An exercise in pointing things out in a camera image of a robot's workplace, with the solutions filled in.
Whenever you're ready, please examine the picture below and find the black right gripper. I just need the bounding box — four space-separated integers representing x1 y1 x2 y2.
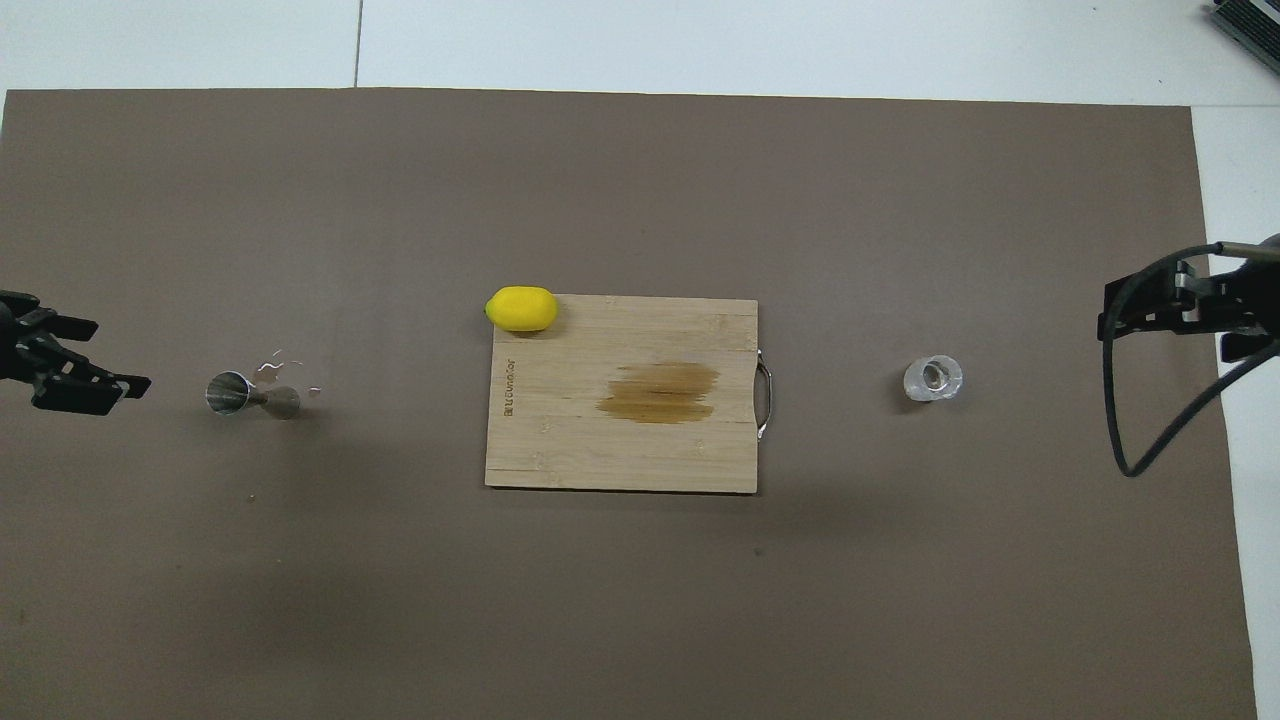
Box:
1098 262 1280 363

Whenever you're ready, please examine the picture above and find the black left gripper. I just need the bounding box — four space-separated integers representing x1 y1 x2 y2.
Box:
0 292 152 416

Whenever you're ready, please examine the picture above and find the steel double-cone jigger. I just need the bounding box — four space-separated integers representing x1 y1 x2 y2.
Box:
205 370 302 421

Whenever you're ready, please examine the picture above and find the small clear glass cup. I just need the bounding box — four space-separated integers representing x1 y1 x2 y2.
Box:
903 355 964 404

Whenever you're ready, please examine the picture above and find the grey ribbed device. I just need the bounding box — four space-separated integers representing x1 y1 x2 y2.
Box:
1203 0 1280 73

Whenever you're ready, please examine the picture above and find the yellow lemon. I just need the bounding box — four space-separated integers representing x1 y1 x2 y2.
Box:
485 286 559 333

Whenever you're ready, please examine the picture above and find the large brown table mat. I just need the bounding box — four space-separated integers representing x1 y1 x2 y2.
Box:
0 88 1259 720

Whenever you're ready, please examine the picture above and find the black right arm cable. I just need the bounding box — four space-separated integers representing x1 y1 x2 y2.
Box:
1100 243 1280 478

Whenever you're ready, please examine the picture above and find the wooden cutting board, metal handle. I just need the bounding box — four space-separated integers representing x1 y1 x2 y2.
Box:
485 294 773 495

